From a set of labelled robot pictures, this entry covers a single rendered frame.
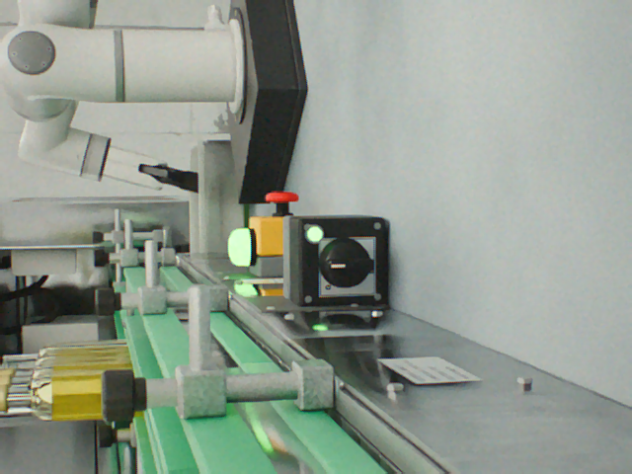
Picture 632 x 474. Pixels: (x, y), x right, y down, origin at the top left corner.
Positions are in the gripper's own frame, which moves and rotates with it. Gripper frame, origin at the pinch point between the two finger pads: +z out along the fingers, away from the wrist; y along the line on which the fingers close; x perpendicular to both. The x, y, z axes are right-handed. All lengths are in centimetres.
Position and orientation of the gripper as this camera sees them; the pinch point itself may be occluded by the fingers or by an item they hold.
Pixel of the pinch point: (195, 182)
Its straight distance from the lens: 175.2
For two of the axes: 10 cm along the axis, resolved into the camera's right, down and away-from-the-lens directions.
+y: 2.2, 0.4, -9.7
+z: 9.5, 2.4, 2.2
